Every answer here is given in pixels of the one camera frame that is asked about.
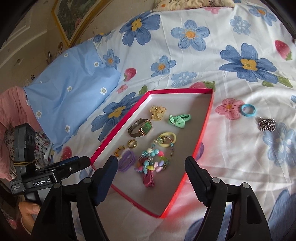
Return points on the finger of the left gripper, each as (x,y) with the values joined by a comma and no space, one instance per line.
(68,164)
(84,162)

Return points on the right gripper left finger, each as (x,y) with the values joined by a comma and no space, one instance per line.
(103,178)

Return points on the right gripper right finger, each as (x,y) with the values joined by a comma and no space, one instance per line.
(201,181)

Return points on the pink hair clip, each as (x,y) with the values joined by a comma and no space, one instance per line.
(148,180)

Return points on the gold green face watch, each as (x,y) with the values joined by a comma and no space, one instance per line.
(140,128)

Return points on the gold bear brooch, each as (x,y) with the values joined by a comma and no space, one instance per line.
(157,112)

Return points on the person's left hand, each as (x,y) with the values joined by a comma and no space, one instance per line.
(27,210)

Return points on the light blue pillow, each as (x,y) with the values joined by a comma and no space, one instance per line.
(69,90)

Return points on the red shallow tray box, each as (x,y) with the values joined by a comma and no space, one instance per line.
(163,150)

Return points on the framed landscape painting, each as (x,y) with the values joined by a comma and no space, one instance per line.
(72,17)

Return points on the floral white bed quilt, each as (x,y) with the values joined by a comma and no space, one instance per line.
(244,53)

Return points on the cream cartoon print pillow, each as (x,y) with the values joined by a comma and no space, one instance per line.
(174,5)

